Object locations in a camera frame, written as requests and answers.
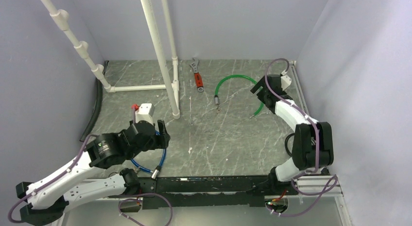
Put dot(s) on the aluminium frame rail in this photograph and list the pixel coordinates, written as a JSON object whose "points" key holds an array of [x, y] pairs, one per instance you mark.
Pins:
{"points": [[314, 185]]}

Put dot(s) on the blue cable lock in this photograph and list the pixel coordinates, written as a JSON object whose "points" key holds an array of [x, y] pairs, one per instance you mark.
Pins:
{"points": [[151, 163]]}

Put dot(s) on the black foam tube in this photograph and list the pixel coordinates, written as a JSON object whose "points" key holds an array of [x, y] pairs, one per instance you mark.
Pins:
{"points": [[96, 110]]}

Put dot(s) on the red handled adjustable wrench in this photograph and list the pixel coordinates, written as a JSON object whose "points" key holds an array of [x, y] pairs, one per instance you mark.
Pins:
{"points": [[197, 76]]}

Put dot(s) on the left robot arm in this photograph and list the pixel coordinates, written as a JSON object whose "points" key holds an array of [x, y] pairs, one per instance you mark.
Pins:
{"points": [[43, 202]]}

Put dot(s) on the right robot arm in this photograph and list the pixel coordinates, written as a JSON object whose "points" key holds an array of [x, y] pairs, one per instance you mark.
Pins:
{"points": [[312, 143]]}

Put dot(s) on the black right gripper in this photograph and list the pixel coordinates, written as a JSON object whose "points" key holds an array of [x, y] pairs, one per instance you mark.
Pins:
{"points": [[260, 83]]}

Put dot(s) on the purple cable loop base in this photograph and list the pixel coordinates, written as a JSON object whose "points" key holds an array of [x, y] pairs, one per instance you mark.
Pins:
{"points": [[143, 200]]}

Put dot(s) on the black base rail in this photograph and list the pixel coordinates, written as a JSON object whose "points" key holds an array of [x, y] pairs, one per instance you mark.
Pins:
{"points": [[205, 191]]}

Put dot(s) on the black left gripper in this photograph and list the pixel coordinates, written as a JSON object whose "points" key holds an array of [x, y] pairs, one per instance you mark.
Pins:
{"points": [[160, 141]]}

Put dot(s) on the white pvc pipe frame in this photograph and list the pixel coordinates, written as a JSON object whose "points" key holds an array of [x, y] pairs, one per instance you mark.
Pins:
{"points": [[114, 27]]}

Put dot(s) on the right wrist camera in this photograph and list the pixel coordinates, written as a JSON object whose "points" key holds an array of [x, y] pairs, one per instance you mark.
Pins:
{"points": [[286, 81]]}

